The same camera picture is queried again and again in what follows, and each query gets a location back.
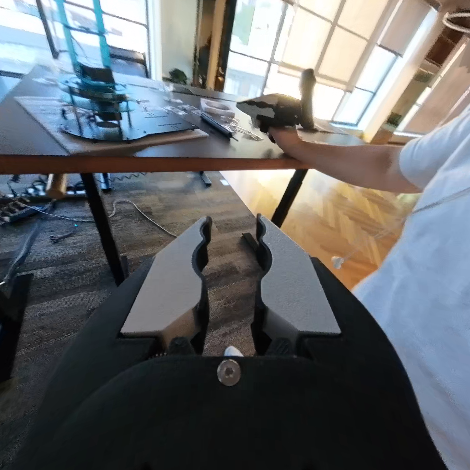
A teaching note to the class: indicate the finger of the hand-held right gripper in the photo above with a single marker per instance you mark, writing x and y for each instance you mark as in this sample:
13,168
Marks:
260,104

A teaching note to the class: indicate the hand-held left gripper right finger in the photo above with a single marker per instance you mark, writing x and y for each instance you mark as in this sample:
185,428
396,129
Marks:
301,293

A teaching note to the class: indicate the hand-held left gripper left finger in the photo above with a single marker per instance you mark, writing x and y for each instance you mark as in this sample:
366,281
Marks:
165,293

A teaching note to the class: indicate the blue toy robot arm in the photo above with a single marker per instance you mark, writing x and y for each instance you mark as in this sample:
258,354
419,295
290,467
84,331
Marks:
97,79

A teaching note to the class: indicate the person's right forearm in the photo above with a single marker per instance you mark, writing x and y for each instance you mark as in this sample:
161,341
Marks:
348,165

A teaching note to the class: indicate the person's right hand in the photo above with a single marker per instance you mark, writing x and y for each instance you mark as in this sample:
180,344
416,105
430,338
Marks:
286,141

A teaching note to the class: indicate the black slotted bar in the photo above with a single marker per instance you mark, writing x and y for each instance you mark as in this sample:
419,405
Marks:
220,126

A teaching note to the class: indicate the power strip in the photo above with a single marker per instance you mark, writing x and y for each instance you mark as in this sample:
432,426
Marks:
22,213

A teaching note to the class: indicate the white foam sheet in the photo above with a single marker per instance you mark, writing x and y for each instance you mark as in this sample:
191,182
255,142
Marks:
44,121

